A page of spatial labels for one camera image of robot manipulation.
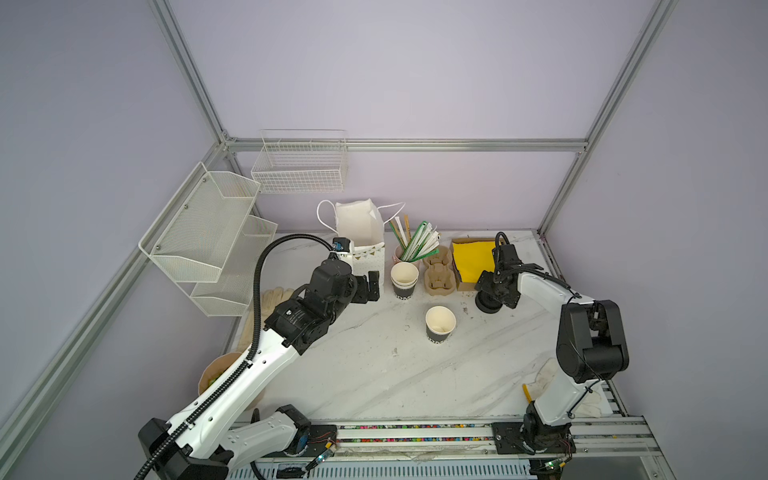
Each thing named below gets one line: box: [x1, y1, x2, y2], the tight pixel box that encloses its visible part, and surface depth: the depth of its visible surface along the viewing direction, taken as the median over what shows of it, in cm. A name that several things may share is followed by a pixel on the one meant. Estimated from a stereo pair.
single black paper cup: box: [425, 305, 457, 345], surface depth 88 cm
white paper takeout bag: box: [317, 199, 406, 286], surface depth 93 cm
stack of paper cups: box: [390, 261, 419, 300], surface depth 97 cm
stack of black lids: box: [475, 290, 503, 314], surface depth 98 cm
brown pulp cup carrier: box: [423, 246, 457, 296], surface depth 104 cm
